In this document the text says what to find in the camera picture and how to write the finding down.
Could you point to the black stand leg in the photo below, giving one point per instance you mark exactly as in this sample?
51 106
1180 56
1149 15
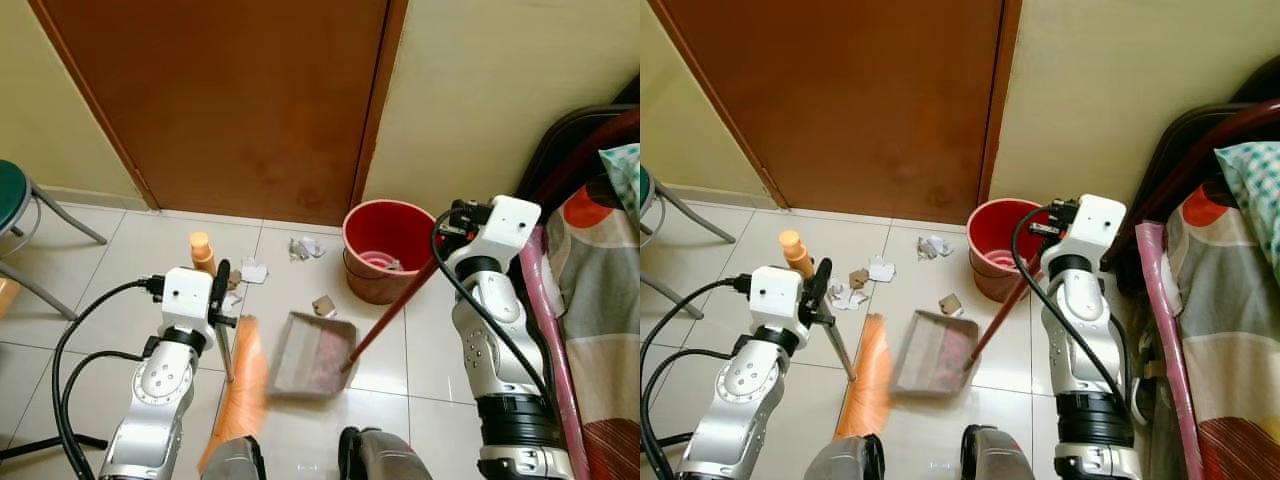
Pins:
672 439
50 447

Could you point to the small brown cardboard scrap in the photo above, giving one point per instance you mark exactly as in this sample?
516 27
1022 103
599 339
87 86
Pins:
858 278
234 280

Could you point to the brown wooden door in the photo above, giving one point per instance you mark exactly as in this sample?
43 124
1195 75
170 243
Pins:
230 100
850 100

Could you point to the grey robot leg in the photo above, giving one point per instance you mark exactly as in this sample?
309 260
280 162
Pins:
845 462
232 462
998 456
385 458

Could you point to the orange plastic item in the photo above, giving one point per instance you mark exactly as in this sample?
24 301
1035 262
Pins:
8 298

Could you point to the pink mat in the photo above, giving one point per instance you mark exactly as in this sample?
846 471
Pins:
1165 320
545 320

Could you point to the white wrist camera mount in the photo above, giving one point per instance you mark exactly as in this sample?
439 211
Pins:
510 225
775 295
1098 222
185 295

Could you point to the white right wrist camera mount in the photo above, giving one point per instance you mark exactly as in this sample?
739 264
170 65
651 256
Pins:
510 225
1098 222

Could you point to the orange broom with grey stick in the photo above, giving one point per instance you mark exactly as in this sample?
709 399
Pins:
865 390
240 400

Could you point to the dark red patterned blanket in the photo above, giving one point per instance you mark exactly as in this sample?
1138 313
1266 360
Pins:
1240 450
615 455

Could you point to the teal checked pillow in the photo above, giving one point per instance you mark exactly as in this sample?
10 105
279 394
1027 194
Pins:
1255 190
625 175

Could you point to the grey right robot leg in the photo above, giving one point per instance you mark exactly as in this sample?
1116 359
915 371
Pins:
998 456
385 458

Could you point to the grey orange patterned bedsheet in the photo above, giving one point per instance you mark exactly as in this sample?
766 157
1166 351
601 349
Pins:
1230 320
605 300

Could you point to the green seat metal stool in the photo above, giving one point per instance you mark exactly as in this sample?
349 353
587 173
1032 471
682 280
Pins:
645 195
10 190

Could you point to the grey left robot leg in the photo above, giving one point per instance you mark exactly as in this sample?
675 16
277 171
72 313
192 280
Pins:
232 462
845 462

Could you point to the flat white paper scrap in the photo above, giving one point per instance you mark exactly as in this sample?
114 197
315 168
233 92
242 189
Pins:
881 269
254 271

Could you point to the crumpled white paper ball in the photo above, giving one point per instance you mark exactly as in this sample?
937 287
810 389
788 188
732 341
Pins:
305 248
935 247

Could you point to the torn white paper scrap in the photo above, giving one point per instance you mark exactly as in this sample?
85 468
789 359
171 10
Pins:
233 300
848 297

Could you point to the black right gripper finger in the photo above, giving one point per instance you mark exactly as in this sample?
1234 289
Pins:
463 206
1062 204
1048 229
462 231

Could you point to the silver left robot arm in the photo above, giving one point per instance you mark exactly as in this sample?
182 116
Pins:
160 385
740 385

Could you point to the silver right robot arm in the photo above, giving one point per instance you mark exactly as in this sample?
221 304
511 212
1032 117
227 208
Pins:
1085 345
490 350

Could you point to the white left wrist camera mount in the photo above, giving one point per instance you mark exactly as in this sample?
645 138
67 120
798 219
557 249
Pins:
185 295
775 295

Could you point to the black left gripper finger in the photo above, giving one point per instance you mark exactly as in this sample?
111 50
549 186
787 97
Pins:
821 278
222 280

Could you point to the dark brown bed frame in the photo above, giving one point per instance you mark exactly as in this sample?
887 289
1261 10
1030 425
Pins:
575 135
1180 150

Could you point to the red plastic bucket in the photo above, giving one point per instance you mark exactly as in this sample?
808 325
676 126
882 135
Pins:
372 285
985 285

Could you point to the brown cardboard piece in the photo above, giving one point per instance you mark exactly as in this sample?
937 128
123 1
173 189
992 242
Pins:
950 305
323 306

